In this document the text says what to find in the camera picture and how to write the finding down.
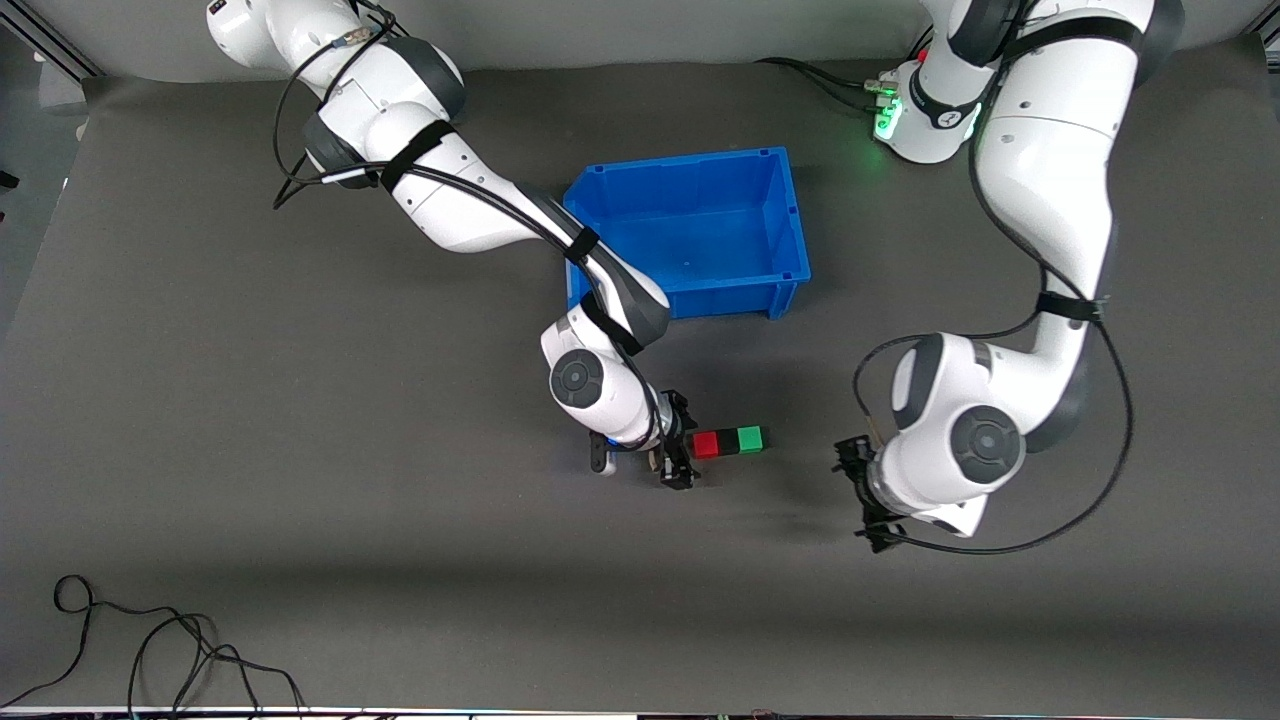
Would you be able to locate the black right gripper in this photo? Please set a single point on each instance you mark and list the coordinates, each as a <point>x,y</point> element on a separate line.
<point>671,432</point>

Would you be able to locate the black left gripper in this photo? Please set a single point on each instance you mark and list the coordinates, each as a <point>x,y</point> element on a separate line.
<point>858,478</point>

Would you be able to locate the small red cube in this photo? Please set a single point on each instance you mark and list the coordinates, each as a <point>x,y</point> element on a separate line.
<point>706,445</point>

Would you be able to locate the small green cube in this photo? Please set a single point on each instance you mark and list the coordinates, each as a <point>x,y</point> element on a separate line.
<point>752,438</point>

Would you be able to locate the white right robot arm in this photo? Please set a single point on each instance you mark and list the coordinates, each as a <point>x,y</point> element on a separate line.
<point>460,205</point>

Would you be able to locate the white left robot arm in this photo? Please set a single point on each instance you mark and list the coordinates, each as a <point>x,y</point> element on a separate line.
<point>1040,160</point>

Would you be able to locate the small black cube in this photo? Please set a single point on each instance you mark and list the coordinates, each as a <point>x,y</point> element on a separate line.
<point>729,441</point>

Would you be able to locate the blue plastic storage bin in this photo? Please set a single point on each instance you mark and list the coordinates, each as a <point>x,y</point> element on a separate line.
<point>700,230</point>

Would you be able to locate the dark grey table mat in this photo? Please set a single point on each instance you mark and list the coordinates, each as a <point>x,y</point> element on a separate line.
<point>300,450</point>

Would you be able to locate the aluminium frame rail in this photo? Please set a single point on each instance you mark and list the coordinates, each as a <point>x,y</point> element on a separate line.
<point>55,45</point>

